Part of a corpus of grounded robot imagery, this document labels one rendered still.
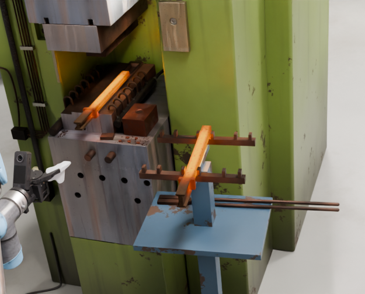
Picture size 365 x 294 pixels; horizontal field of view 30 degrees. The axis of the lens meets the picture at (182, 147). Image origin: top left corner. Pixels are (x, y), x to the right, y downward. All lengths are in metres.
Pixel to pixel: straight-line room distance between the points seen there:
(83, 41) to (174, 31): 0.30
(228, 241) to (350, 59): 3.13
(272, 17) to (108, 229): 1.01
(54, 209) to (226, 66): 1.06
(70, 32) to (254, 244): 0.90
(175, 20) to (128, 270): 1.00
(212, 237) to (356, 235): 1.32
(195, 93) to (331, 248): 1.21
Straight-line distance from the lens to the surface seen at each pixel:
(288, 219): 3.14
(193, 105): 2.42
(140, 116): 2.38
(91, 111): 2.39
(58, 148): 2.49
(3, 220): 1.96
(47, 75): 2.62
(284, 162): 2.97
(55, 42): 2.36
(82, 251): 2.74
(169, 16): 2.28
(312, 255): 3.24
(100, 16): 2.24
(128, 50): 2.82
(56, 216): 2.99
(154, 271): 2.66
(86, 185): 2.53
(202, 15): 2.27
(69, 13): 2.29
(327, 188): 3.67
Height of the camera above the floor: 2.08
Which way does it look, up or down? 31 degrees down
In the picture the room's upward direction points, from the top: 6 degrees counter-clockwise
